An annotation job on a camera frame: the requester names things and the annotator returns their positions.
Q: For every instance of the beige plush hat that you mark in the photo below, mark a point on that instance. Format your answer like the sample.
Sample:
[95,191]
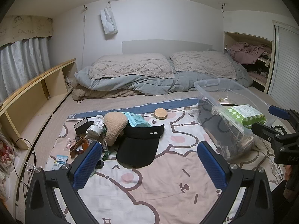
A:
[114,126]

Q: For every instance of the white hanging bag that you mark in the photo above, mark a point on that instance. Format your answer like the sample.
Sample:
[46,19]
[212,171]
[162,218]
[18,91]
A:
[108,21]

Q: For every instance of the cartoon printed blanket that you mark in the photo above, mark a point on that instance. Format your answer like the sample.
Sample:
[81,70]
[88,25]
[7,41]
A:
[151,186]

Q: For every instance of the cartoon printed valance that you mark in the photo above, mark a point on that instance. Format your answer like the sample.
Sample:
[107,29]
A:
[23,29]

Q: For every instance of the green clothes pegs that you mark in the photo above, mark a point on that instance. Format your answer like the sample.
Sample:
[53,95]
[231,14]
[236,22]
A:
[106,155]

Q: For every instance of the black open box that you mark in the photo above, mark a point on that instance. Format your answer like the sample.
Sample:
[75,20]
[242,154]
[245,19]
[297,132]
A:
[80,126]

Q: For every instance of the green white wet wipes pack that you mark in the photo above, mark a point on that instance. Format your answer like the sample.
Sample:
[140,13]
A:
[247,119]

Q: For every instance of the beige textured pillow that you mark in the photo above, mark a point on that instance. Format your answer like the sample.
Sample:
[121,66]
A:
[130,66]
[203,63]

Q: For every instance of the blue striped mat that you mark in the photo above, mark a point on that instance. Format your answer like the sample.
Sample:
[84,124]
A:
[163,103]

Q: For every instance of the brown leather case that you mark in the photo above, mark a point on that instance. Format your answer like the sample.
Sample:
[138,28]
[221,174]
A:
[76,150]

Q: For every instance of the wooden bedside shelf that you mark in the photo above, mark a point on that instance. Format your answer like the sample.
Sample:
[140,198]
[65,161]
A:
[25,102]

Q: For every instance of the beige folded blanket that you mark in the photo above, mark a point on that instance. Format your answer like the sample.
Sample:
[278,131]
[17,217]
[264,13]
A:
[93,94]

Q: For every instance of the pink artificial flowers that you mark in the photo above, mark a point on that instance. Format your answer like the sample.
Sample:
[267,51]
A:
[5,154]

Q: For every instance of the round wooden lid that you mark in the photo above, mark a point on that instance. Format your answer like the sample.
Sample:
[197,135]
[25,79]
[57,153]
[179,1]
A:
[160,113]

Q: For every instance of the small black item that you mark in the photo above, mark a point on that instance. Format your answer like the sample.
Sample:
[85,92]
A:
[100,164]

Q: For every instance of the grey blue duvet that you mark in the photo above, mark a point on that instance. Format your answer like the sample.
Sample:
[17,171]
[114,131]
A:
[140,84]

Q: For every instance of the black sun visor cap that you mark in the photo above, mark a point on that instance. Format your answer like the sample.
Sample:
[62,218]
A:
[137,149]

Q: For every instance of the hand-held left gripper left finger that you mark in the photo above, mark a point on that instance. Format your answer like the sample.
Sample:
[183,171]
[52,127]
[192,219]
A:
[86,165]

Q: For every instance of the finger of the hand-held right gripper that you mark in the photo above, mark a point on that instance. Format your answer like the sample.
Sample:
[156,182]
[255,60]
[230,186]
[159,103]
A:
[264,128]
[278,112]

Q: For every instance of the wall closet niche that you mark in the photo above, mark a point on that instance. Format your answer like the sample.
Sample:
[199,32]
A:
[225,42]

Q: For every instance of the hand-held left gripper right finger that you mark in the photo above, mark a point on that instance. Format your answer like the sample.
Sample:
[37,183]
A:
[211,165]

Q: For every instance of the pale grey curtain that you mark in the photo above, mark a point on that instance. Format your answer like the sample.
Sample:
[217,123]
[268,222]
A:
[21,60]

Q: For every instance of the blue white sachet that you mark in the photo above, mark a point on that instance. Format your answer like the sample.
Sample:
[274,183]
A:
[59,162]

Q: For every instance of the white shutter door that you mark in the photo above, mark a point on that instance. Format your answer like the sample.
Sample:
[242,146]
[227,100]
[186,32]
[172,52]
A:
[285,63]

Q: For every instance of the white crumpled bottle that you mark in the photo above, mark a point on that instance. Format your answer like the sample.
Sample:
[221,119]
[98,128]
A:
[99,120]

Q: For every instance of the clear plastic storage box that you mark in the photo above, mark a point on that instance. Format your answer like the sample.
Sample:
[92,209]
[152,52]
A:
[210,121]

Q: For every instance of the pink clothes pile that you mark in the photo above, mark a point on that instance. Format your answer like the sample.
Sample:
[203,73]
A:
[245,51]

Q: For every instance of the teal packet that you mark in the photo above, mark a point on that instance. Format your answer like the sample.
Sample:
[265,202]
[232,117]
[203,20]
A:
[137,121]

